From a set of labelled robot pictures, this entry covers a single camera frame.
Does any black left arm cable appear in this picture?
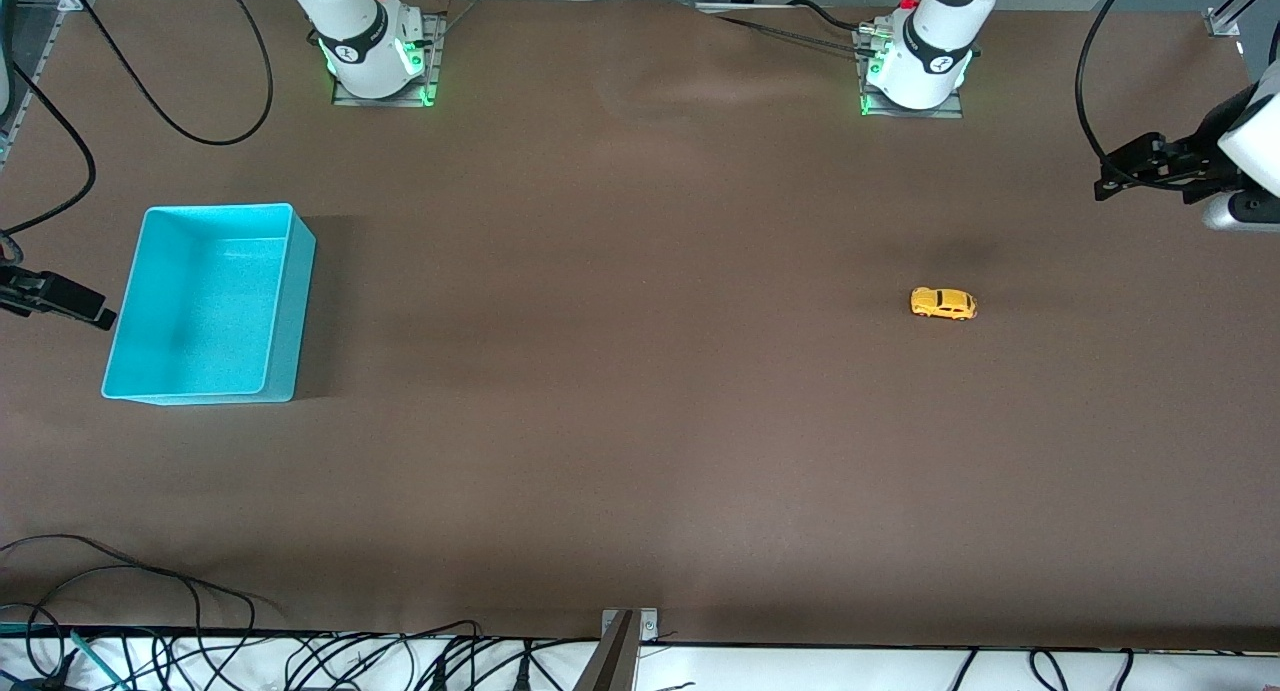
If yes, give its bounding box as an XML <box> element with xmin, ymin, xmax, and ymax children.
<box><xmin>1075</xmin><ymin>0</ymin><xmax>1161</xmax><ymax>172</ymax></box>

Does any turquoise plastic bin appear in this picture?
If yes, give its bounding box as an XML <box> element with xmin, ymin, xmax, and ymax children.
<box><xmin>100</xmin><ymin>203</ymin><xmax>317</xmax><ymax>405</ymax></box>

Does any dark metal bar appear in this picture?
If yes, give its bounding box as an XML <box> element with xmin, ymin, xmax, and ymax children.
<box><xmin>573</xmin><ymin>611</ymin><xmax>638</xmax><ymax>691</ymax></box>

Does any grey base cable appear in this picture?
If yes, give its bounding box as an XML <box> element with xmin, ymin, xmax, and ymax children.
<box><xmin>700</xmin><ymin>6</ymin><xmax>873</xmax><ymax>58</ymax></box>

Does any small metal bracket plate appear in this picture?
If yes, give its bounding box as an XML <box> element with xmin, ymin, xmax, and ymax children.
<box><xmin>601</xmin><ymin>608</ymin><xmax>660</xmax><ymax>643</ymax></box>

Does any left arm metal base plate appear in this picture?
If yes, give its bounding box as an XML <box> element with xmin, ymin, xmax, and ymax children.
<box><xmin>855</xmin><ymin>26</ymin><xmax>967</xmax><ymax>120</ymax></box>

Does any black base cable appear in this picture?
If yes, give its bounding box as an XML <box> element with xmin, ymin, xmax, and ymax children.
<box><xmin>788</xmin><ymin>0</ymin><xmax>881</xmax><ymax>34</ymax></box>

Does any teal handled tool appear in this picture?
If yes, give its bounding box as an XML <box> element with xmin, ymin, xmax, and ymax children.
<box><xmin>68</xmin><ymin>629</ymin><xmax>131</xmax><ymax>691</ymax></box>

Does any aluminium frame corner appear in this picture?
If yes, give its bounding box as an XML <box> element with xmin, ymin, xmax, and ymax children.
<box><xmin>1205</xmin><ymin>0</ymin><xmax>1280</xmax><ymax>38</ymax></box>

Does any yellow toy beetle car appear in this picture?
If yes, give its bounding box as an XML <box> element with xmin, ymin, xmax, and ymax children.
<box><xmin>909</xmin><ymin>287</ymin><xmax>978</xmax><ymax>322</ymax></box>

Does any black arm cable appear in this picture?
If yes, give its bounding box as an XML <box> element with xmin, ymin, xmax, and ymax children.
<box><xmin>70</xmin><ymin>0</ymin><xmax>274</xmax><ymax>147</ymax></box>
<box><xmin>1075</xmin><ymin>0</ymin><xmax>1161</xmax><ymax>172</ymax></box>

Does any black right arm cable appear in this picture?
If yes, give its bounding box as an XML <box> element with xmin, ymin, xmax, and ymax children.
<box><xmin>70</xmin><ymin>0</ymin><xmax>274</xmax><ymax>147</ymax></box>

